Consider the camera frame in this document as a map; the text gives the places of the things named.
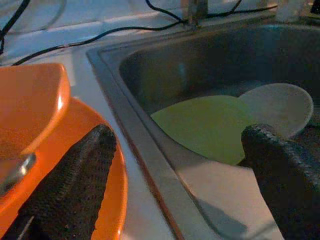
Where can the grey plate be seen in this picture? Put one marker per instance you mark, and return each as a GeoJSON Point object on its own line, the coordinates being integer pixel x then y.
{"type": "Point", "coordinates": [280, 107]}

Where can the metal spoon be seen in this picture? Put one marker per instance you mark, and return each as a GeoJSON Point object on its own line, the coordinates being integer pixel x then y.
{"type": "Point", "coordinates": [17, 172]}

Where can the green plate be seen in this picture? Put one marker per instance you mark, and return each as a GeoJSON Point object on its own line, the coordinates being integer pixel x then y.
{"type": "Point", "coordinates": [205, 125]}

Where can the orange plate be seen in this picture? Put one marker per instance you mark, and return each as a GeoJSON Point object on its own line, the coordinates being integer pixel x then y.
{"type": "Point", "coordinates": [112, 187]}

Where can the stainless steel sink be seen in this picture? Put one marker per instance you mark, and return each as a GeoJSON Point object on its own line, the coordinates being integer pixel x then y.
{"type": "Point", "coordinates": [200, 62]}

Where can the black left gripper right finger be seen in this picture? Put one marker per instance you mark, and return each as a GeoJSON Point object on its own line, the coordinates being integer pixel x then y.
{"type": "Point", "coordinates": [292, 190]}

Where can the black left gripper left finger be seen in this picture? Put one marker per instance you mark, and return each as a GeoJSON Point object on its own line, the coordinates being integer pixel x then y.
{"type": "Point", "coordinates": [70, 190]}

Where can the orange square bowl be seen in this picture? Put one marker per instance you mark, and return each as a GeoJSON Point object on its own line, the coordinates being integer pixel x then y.
{"type": "Point", "coordinates": [25, 105]}

